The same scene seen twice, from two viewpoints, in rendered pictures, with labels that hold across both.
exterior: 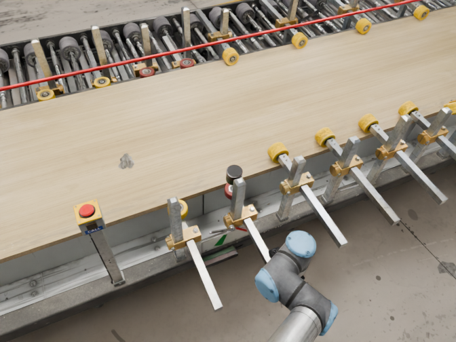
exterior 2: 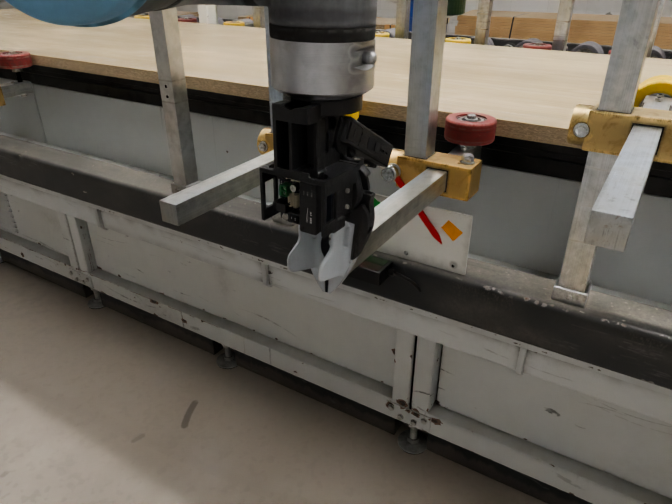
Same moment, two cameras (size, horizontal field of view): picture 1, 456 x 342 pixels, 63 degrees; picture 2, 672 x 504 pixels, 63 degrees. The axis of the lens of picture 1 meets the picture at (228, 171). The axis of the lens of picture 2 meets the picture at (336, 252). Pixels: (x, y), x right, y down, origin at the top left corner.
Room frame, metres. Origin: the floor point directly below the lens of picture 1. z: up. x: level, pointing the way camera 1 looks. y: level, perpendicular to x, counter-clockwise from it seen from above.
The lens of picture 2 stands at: (0.29, -0.67, 1.14)
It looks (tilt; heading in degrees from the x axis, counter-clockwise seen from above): 28 degrees down; 60
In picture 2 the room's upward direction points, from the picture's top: straight up
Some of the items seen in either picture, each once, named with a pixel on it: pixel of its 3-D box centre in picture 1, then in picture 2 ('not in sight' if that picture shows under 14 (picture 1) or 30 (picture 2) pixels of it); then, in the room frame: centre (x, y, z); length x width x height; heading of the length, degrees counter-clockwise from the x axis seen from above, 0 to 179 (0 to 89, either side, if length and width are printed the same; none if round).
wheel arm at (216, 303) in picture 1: (195, 256); (271, 166); (0.62, 0.10, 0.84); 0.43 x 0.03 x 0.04; 28
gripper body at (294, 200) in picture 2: not in sight; (318, 160); (0.52, -0.24, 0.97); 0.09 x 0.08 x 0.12; 28
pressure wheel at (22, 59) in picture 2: not in sight; (18, 73); (0.32, 1.07, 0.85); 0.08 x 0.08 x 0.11
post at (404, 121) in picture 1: (385, 155); not in sight; (1.15, -0.71, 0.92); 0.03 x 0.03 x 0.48; 28
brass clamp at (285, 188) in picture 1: (296, 184); (630, 131); (0.93, -0.29, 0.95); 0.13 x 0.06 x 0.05; 118
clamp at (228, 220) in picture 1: (239, 216); (432, 171); (0.81, -0.06, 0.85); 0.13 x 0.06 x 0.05; 118
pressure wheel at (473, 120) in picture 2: (233, 195); (467, 150); (0.91, -0.03, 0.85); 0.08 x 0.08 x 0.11
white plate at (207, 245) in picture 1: (229, 237); (390, 226); (0.76, -0.03, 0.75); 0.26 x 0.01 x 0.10; 118
